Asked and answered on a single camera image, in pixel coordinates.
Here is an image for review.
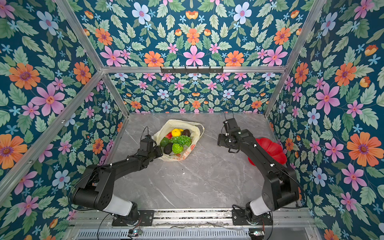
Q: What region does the yellowish translucent plastic bag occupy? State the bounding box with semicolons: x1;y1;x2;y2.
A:
153;120;205;162

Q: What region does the red flower-shaped plastic plate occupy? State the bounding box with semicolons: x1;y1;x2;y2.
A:
255;138;287;165

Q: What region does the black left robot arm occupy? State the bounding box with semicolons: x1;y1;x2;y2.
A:
71;135;163;217

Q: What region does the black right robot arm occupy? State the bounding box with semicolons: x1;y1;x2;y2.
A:
218;118;300;216

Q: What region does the dark green avocado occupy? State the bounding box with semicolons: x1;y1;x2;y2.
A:
160;137;170;148

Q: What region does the red fruit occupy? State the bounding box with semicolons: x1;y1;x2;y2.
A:
166;133;173;140

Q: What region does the light green custard apple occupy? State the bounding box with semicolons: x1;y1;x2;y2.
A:
172;143;184;155

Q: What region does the yellow bumpy fruit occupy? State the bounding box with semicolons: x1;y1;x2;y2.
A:
171;129;183;137

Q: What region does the green grape bunch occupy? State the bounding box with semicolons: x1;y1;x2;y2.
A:
170;135;192;147

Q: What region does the dark brown fruit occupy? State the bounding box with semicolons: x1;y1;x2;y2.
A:
182;130;191;137

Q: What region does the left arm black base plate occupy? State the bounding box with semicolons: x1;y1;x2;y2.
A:
112;210;155;227

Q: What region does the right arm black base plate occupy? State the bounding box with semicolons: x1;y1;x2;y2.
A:
232;208;273;226

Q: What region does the black hook rail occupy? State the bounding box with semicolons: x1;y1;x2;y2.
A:
160;67;224;74

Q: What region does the aluminium frame rail base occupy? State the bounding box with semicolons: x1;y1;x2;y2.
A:
64;208;322;240

